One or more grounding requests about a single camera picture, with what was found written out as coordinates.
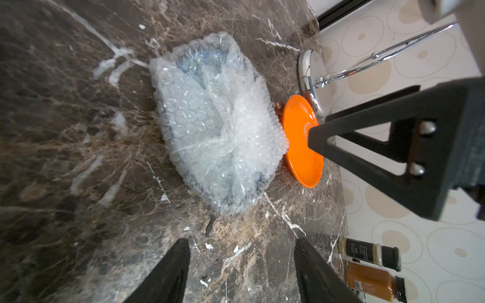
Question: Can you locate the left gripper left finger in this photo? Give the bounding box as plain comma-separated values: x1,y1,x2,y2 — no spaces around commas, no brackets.
125,238,191,303

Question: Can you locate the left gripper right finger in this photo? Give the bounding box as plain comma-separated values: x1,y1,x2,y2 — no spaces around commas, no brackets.
294,238,361,303

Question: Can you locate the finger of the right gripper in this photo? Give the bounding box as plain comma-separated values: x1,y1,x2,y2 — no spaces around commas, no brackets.
308,77,481,221
325,85,421,122

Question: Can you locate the orange dinner plate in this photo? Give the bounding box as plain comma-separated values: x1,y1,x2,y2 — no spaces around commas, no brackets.
282,95,324,188

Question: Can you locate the bubble plate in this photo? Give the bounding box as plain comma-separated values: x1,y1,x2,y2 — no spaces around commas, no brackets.
150,32,289,215

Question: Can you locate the chrome mug tree stand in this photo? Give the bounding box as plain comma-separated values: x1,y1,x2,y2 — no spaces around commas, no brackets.
298,21,458,117

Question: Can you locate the amber jar black lid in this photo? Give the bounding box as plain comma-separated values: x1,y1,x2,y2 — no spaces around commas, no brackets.
346,262,407,302

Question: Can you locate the spice bottle black label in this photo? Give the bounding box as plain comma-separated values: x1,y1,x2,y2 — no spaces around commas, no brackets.
337,237,402,272

